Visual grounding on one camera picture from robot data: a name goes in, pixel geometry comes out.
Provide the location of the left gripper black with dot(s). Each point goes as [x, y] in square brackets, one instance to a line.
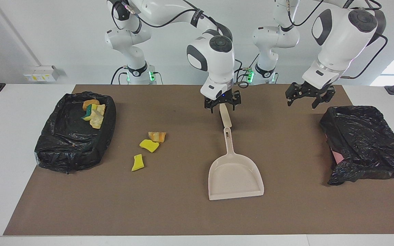
[316, 89]

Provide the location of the crumpled black trash bag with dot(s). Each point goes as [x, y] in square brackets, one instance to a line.
[364, 143]

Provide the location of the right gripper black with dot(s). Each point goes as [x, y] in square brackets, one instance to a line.
[222, 100]

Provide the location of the toy croissant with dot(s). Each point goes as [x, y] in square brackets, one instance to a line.
[96, 122]
[157, 137]
[101, 109]

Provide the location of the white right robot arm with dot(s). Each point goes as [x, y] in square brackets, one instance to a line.
[217, 65]

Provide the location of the beige hand brush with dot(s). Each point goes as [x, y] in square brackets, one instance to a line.
[225, 118]

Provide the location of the yellow sponge piece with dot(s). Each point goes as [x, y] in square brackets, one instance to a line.
[149, 145]
[88, 115]
[137, 164]

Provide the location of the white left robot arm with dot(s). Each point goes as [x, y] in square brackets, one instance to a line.
[340, 37]

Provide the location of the pink plastic bin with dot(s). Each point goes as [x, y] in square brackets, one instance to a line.
[337, 157]

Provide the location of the beige plastic dustpan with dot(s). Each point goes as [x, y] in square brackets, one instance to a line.
[234, 181]

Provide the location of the brown table mat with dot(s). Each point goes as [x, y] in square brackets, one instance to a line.
[183, 212]

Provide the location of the white wall socket box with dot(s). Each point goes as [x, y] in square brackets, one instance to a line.
[41, 73]

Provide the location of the open bin with black liner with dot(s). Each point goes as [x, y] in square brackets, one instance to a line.
[70, 147]

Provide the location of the brown toy bread roll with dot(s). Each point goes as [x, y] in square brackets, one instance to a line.
[90, 103]

